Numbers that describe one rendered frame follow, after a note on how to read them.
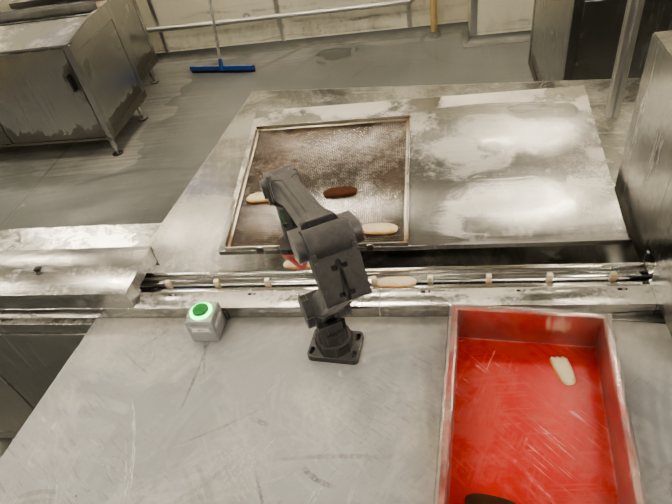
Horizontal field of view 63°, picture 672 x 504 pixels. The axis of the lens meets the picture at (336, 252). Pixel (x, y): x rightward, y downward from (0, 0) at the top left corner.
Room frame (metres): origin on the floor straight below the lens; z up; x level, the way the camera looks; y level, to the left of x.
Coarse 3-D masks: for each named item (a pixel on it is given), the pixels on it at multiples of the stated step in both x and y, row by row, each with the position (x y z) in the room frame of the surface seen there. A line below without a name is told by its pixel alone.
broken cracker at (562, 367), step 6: (552, 360) 0.64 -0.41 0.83; (558, 360) 0.64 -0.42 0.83; (564, 360) 0.64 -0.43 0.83; (552, 366) 0.63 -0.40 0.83; (558, 366) 0.63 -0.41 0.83; (564, 366) 0.62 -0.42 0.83; (570, 366) 0.62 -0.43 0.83; (558, 372) 0.61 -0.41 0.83; (564, 372) 0.61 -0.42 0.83; (570, 372) 0.61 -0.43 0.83; (564, 378) 0.60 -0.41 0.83; (570, 378) 0.59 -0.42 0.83; (570, 384) 0.58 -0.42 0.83
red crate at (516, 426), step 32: (480, 352) 0.71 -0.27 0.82; (512, 352) 0.69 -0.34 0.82; (544, 352) 0.67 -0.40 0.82; (576, 352) 0.66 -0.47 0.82; (480, 384) 0.63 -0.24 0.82; (512, 384) 0.61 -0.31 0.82; (544, 384) 0.60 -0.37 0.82; (576, 384) 0.58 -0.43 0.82; (480, 416) 0.56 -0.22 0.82; (512, 416) 0.54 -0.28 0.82; (544, 416) 0.53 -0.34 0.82; (576, 416) 0.52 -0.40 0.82; (480, 448) 0.49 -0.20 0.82; (512, 448) 0.48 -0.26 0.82; (544, 448) 0.47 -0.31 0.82; (576, 448) 0.45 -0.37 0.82; (608, 448) 0.44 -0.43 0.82; (480, 480) 0.43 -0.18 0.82; (512, 480) 0.42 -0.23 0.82; (544, 480) 0.41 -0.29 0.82; (576, 480) 0.40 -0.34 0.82; (608, 480) 0.39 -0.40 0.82
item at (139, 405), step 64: (128, 320) 1.03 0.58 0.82; (256, 320) 0.94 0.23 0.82; (384, 320) 0.85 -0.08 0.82; (64, 384) 0.85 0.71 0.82; (128, 384) 0.82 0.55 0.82; (192, 384) 0.78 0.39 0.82; (256, 384) 0.74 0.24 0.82; (320, 384) 0.71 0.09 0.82; (384, 384) 0.68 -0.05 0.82; (640, 384) 0.56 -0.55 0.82; (64, 448) 0.68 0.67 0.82; (128, 448) 0.65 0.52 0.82; (192, 448) 0.62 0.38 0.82; (256, 448) 0.59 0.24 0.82; (320, 448) 0.56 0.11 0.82; (384, 448) 0.53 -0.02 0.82; (640, 448) 0.43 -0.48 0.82
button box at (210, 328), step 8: (192, 304) 0.96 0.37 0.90; (216, 304) 0.95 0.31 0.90; (216, 312) 0.93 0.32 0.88; (224, 312) 0.96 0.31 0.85; (192, 320) 0.91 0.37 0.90; (200, 320) 0.90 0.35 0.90; (208, 320) 0.90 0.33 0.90; (216, 320) 0.91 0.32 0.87; (224, 320) 0.95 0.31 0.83; (192, 328) 0.90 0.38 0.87; (200, 328) 0.90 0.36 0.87; (208, 328) 0.89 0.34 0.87; (216, 328) 0.90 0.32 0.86; (192, 336) 0.91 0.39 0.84; (200, 336) 0.90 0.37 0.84; (208, 336) 0.89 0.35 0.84; (216, 336) 0.89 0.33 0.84
